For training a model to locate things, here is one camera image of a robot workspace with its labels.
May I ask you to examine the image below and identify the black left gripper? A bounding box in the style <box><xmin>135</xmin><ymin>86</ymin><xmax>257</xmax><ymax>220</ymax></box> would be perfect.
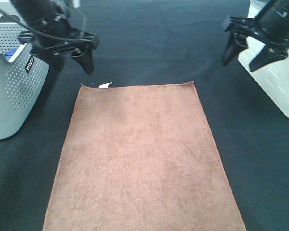
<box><xmin>17</xmin><ymin>9</ymin><xmax>99</xmax><ymax>75</ymax></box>

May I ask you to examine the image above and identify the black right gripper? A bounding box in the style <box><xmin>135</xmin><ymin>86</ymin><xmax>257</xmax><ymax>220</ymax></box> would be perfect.
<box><xmin>222</xmin><ymin>13</ymin><xmax>289</xmax><ymax>72</ymax></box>

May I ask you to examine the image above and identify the brown towel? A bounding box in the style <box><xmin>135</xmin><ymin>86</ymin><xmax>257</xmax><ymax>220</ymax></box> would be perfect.
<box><xmin>43</xmin><ymin>82</ymin><xmax>245</xmax><ymax>231</ymax></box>

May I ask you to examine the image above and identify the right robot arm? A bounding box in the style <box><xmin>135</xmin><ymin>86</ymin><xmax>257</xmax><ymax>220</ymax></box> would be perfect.
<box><xmin>222</xmin><ymin>0</ymin><xmax>289</xmax><ymax>72</ymax></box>

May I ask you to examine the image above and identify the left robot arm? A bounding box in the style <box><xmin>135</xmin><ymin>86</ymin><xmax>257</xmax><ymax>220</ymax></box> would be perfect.
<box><xmin>12</xmin><ymin>0</ymin><xmax>99</xmax><ymax>75</ymax></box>

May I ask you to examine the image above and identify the white plastic storage box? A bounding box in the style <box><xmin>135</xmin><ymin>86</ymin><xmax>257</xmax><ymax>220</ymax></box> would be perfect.
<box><xmin>238</xmin><ymin>0</ymin><xmax>289</xmax><ymax>122</ymax></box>

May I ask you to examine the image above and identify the grey perforated laundry basket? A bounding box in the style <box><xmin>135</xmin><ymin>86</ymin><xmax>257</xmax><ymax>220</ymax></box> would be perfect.
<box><xmin>0</xmin><ymin>13</ymin><xmax>49</xmax><ymax>140</ymax></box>

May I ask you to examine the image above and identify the blue item in basket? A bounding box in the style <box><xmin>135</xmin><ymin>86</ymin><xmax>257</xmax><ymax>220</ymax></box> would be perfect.
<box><xmin>4</xmin><ymin>48</ymin><xmax>18</xmax><ymax>59</ymax></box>

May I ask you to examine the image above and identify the black table cloth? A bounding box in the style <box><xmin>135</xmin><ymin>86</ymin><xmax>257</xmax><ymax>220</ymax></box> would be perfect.
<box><xmin>0</xmin><ymin>0</ymin><xmax>289</xmax><ymax>231</ymax></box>

